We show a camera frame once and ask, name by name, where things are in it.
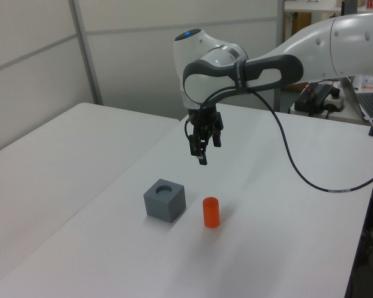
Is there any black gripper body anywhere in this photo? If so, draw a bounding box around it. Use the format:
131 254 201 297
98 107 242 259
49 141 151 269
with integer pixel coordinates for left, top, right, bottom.
186 104 225 135

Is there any orange cylinder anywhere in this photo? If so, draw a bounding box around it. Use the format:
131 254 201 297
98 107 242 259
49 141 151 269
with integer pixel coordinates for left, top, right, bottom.
202 196 221 229

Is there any grey block with round hole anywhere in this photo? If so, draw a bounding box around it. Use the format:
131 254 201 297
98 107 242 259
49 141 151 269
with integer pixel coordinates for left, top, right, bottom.
142 178 187 224

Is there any black power supply unit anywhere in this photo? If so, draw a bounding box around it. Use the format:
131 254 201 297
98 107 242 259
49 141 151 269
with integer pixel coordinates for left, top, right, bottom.
294 81 344 119

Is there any silver laptop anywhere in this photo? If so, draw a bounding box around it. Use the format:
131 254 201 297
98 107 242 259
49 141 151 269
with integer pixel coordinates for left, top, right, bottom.
338 75 373 123

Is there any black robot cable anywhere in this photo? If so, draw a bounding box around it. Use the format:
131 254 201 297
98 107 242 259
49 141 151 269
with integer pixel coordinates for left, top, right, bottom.
183 86 373 194

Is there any grey partition post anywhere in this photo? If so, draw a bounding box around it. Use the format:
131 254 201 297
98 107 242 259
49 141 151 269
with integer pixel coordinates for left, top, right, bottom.
275 0 287 113

